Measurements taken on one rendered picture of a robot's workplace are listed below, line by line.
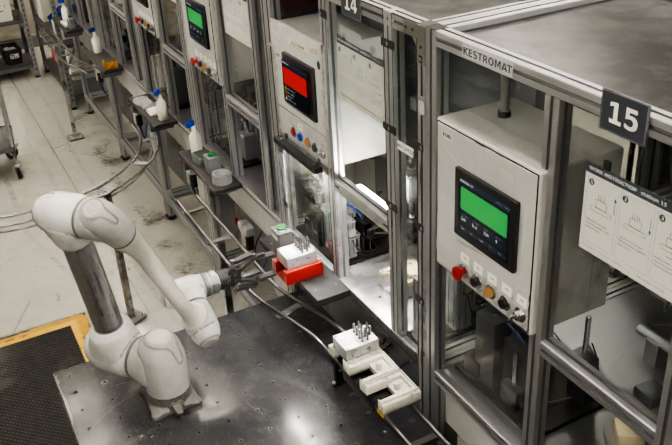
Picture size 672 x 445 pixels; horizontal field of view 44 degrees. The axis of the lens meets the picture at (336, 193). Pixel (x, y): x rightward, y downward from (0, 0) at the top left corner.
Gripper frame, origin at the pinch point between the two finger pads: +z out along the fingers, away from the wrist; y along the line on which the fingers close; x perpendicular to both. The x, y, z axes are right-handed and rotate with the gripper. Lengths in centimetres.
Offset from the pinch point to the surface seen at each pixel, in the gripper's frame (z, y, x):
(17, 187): -58, -100, 348
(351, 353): 6, -8, -54
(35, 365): -84, -98, 123
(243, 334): -11.4, -30.8, 4.3
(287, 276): 5.2, -3.6, -6.0
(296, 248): 12.8, 2.6, 1.0
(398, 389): 12, -12, -74
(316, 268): 17.4, -4.3, -6.0
